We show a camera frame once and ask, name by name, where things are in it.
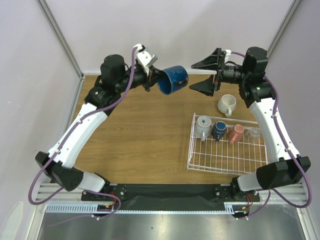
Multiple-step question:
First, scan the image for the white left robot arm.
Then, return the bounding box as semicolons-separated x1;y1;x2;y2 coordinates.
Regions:
35;50;163;201

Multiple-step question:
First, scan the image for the grey cable duct rail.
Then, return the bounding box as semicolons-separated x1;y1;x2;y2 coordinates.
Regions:
46;203;114;214

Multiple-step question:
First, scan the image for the white wire dish rack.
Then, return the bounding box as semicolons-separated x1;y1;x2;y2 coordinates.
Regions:
186;114;269;176

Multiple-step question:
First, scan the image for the cream round mug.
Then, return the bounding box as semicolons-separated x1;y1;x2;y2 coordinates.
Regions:
217;94;237;118

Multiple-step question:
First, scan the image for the light grey footed cup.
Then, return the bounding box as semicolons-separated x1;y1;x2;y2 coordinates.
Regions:
193;115;212;142

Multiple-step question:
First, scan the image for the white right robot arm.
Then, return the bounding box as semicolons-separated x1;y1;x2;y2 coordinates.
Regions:
189;46;313;208

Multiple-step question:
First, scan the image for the glossy dark blue mug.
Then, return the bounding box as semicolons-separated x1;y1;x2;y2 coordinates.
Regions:
157;65;189;95

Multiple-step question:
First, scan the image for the pink mug white inside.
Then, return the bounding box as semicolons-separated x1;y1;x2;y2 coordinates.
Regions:
228;124;245;145

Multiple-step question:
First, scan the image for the small dark blue mug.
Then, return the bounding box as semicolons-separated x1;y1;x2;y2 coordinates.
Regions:
211;121;227;142

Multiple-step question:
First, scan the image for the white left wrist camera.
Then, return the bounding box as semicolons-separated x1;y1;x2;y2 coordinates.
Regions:
134;43;158;76

